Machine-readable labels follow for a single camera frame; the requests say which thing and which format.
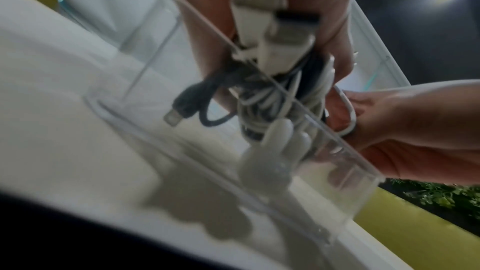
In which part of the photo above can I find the green leafy plant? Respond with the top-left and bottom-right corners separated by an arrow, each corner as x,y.
389,178 -> 480,230

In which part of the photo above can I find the beige table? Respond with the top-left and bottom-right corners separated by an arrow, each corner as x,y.
0,0 -> 414,270

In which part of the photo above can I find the person's left hand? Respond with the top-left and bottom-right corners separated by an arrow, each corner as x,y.
162,0 -> 363,114

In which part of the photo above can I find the clear plastic drawer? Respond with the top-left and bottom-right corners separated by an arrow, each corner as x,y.
82,0 -> 387,248

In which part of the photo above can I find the person's right hand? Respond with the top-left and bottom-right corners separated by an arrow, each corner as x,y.
324,79 -> 480,188

